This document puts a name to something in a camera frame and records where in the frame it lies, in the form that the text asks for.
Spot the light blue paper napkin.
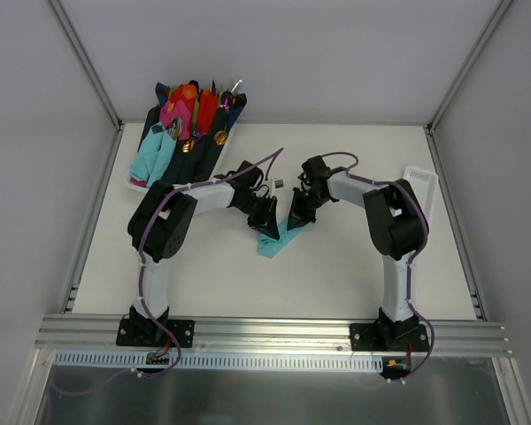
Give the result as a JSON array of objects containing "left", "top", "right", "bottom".
[{"left": 258, "top": 219, "right": 304, "bottom": 259}]

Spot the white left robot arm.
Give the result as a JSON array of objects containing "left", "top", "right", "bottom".
[{"left": 127, "top": 179, "right": 280, "bottom": 345}]

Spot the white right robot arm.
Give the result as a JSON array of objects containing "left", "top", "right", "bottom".
[{"left": 287, "top": 169, "right": 429, "bottom": 351}]

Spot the dark navy rolled napkin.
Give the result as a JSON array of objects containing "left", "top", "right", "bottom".
[{"left": 162, "top": 135, "right": 225, "bottom": 184}]

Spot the red rolled napkin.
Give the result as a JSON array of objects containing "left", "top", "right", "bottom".
[{"left": 196, "top": 89, "right": 219, "bottom": 135}]

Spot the light blue rolled napkin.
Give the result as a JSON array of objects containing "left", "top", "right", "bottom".
[{"left": 130, "top": 123, "right": 176, "bottom": 187}]

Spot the magenta rolled napkin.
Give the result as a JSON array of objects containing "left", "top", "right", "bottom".
[{"left": 158, "top": 100, "right": 192, "bottom": 140}]

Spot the white plastic basket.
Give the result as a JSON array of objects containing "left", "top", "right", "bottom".
[{"left": 123, "top": 124, "right": 237, "bottom": 195}]

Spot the white utensil tray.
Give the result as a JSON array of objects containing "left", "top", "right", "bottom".
[{"left": 404, "top": 166, "right": 439, "bottom": 223}]

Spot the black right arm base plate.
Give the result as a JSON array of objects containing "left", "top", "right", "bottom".
[{"left": 349, "top": 322, "right": 430, "bottom": 353}]

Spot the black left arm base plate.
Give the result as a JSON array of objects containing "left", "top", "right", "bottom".
[{"left": 115, "top": 316, "right": 196, "bottom": 348}]

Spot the white slotted cable duct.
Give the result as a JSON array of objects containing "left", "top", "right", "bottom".
[{"left": 53, "top": 350, "right": 383, "bottom": 374}]

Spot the aluminium front rail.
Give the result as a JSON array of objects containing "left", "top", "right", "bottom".
[{"left": 34, "top": 313, "right": 515, "bottom": 358}]

